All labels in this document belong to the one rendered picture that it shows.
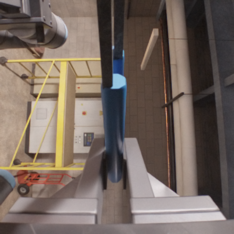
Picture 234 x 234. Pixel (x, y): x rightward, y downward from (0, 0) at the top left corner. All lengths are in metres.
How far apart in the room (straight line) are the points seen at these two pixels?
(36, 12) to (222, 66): 3.29
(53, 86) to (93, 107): 1.14
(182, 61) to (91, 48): 2.55
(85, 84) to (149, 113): 1.74
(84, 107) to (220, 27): 3.12
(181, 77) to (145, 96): 1.42
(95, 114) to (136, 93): 1.26
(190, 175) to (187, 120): 0.94
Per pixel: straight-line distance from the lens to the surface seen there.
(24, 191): 4.23
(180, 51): 3.55
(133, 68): 4.69
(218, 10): 4.02
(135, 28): 5.29
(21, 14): 0.34
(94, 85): 4.12
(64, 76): 3.09
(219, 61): 3.48
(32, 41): 0.44
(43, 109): 4.20
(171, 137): 3.81
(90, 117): 3.88
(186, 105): 3.21
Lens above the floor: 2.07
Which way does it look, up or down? 1 degrees up
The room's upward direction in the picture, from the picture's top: 90 degrees clockwise
